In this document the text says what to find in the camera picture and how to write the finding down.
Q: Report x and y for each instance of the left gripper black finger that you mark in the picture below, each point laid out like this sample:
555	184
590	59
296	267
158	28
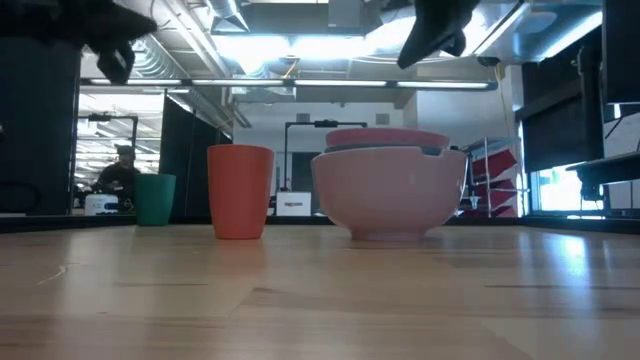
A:
132	31
130	17

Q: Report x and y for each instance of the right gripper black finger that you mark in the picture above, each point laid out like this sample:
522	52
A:
435	37
417	37

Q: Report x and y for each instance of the pink plastic bowl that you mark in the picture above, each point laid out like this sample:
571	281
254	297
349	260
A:
385	137

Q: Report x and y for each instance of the red shelf rack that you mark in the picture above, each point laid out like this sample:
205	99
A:
492	175

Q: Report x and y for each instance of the black partition panel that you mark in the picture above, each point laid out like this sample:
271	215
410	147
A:
192	155
37	130

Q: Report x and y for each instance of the long ceiling light bar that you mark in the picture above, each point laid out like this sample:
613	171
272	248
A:
300	83

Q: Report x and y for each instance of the person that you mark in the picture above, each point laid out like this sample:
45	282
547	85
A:
117	177

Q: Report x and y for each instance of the large white bowl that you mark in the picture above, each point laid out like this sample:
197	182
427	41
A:
387	192

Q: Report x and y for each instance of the green plastic cup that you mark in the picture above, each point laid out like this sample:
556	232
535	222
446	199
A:
154	200

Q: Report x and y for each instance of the white appliance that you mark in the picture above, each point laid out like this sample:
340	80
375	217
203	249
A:
101	204

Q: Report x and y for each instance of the red plastic cup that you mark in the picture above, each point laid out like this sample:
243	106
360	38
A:
239	192

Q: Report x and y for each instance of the white box with label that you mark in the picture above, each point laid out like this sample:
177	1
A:
293	204

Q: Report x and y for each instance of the black side desk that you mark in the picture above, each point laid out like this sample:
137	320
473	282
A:
605	170

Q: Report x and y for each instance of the black metal stand frame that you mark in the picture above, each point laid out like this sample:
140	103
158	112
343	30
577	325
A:
325	123

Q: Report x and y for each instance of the black wall screen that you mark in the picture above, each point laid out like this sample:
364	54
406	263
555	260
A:
560	115

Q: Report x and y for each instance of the black aluminium table frame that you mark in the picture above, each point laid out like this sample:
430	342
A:
550	222

